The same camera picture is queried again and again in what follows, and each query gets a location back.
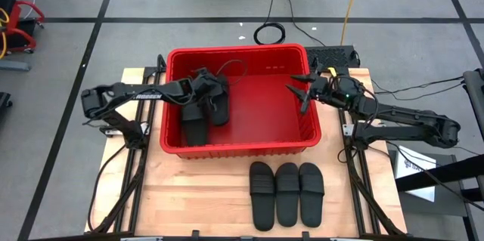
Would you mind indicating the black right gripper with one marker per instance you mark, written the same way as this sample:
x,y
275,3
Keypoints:
x,y
323,90

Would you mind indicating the red rolling mechanic seat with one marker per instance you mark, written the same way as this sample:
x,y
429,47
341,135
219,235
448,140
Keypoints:
x,y
13,18

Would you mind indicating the grey metal bar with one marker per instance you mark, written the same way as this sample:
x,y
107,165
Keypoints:
x,y
15,65

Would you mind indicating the grey padded bar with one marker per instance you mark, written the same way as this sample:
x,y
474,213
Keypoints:
x,y
474,97

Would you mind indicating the dark grey side table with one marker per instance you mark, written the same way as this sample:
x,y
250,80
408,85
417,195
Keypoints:
x,y
431,205

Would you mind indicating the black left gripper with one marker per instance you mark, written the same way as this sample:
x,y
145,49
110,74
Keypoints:
x,y
206,84

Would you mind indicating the white printed paper sheet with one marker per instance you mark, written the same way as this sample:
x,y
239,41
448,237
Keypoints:
x,y
416,173

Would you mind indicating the red ribbed plastic bin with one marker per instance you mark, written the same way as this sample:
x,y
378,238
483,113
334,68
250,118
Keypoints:
x,y
264,112

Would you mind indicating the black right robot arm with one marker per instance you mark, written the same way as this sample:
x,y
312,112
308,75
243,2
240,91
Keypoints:
x,y
416,120

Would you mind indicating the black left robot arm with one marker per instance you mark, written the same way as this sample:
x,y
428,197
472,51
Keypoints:
x,y
147,95

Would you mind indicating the black metal beam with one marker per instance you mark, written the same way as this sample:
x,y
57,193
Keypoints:
x,y
438,175

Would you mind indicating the black rubber slide sandal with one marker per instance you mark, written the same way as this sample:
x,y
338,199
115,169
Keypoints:
x,y
262,195
221,112
194,131
311,195
287,195

